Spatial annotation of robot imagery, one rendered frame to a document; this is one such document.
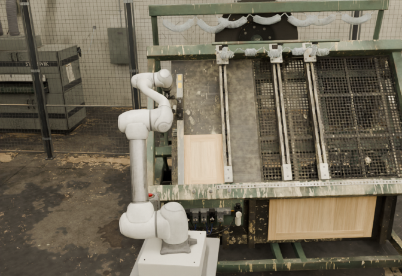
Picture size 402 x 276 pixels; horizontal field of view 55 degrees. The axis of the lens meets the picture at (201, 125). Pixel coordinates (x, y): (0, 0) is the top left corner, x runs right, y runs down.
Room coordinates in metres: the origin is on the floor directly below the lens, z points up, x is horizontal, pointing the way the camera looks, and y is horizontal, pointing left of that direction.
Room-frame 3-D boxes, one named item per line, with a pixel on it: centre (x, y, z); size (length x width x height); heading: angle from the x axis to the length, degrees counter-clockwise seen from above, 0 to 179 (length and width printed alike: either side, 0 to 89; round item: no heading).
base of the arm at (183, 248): (2.00, 0.15, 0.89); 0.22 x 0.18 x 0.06; 92
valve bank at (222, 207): (2.55, -0.06, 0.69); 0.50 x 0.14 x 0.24; 91
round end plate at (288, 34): (3.76, -0.55, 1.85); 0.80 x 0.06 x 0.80; 91
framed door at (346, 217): (2.88, -1.01, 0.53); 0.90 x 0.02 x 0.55; 91
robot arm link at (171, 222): (2.00, 0.18, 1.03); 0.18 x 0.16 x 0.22; 93
